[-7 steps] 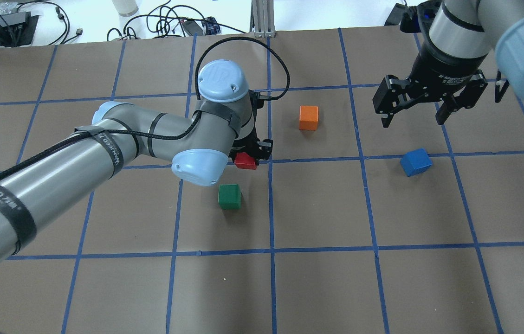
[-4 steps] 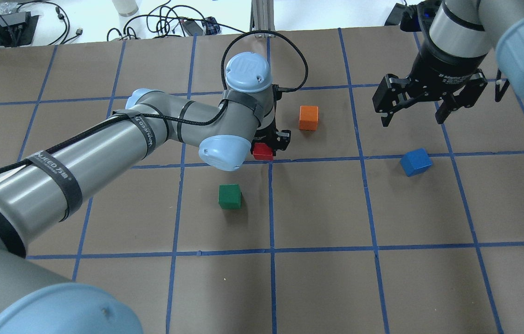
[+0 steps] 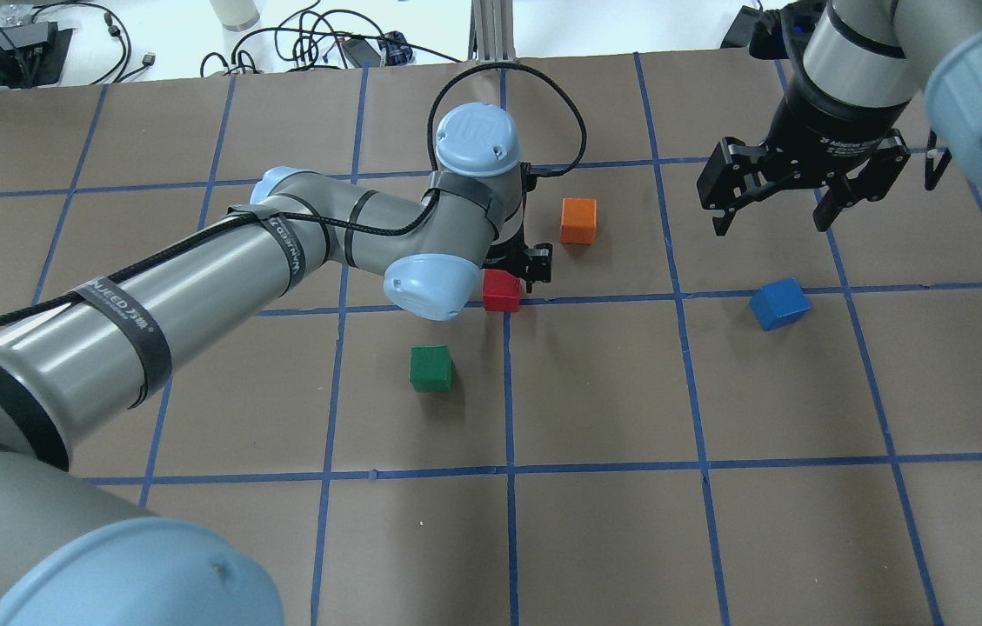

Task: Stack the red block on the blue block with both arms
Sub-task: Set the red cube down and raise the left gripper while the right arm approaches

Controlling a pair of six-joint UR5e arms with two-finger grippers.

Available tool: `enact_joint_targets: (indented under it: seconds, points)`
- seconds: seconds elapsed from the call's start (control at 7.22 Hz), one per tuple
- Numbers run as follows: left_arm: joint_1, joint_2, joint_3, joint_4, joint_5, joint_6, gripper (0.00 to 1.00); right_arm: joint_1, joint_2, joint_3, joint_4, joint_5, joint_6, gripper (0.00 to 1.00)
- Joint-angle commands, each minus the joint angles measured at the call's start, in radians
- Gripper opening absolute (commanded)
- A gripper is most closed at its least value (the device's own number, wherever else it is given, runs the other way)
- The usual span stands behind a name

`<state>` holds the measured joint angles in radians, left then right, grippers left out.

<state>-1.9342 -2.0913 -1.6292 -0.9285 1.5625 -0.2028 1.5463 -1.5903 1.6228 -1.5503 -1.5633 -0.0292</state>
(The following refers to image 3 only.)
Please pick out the aluminium frame post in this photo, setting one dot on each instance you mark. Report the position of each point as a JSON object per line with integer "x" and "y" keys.
{"x": 491, "y": 35}

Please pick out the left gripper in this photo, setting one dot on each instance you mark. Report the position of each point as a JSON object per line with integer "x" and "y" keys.
{"x": 536, "y": 265}

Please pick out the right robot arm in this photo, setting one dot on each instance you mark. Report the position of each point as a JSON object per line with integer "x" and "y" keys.
{"x": 856, "y": 65}

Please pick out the red block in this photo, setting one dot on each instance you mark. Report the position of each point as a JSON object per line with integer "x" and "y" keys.
{"x": 501, "y": 291}

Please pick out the black camera stand base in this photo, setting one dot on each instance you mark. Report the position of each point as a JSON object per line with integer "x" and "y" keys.
{"x": 33, "y": 55}

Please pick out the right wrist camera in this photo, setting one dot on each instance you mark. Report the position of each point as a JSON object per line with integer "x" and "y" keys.
{"x": 785, "y": 33}

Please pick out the orange block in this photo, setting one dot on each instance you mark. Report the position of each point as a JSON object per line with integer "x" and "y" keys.
{"x": 578, "y": 223}

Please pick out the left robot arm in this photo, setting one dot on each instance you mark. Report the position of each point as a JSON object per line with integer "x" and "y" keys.
{"x": 74, "y": 554}

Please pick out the blue block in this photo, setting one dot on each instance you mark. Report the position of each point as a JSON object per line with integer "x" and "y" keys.
{"x": 779, "y": 304}

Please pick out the green block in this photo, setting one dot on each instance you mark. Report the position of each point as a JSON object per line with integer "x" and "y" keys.
{"x": 430, "y": 368}

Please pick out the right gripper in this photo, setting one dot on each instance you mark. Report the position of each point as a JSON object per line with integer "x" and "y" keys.
{"x": 838, "y": 126}

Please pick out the black power adapter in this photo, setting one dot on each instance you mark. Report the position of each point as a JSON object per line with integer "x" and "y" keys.
{"x": 360, "y": 52}

